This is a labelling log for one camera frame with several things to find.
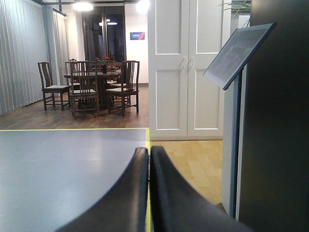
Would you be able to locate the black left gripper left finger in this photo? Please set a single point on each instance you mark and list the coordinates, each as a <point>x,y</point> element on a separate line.
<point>123,207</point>

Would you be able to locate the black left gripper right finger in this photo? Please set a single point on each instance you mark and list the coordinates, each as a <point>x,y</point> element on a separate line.
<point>177,207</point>

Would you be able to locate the dark grey fridge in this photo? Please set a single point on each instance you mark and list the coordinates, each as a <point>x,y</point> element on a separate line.
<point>274,185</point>

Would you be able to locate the wooden chair right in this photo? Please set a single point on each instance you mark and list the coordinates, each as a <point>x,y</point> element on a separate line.
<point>126,95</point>

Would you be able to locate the wooden chair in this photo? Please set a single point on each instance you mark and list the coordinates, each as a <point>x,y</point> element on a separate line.
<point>126,95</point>
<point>79,108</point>
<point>48,87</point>

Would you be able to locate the wooden chair front centre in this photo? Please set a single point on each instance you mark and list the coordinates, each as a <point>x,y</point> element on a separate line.
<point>79,108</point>

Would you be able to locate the round dark wooden table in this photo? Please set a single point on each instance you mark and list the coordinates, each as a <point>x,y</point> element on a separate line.
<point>90,87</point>

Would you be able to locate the sign stand with board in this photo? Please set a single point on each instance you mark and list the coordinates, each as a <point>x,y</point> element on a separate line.
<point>226,71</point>

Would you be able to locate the red flowers in vase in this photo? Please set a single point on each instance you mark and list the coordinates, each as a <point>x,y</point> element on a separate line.
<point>102,63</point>

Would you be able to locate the wooden chair far left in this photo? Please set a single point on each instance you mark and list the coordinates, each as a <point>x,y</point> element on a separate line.
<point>48,87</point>

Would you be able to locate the white double door cabinet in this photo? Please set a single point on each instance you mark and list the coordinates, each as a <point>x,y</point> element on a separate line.
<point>184,36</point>

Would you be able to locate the grey curtain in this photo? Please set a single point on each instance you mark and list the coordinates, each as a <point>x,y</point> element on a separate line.
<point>29,34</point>

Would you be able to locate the blue wall sign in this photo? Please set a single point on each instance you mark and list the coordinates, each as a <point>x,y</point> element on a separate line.
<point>137,36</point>

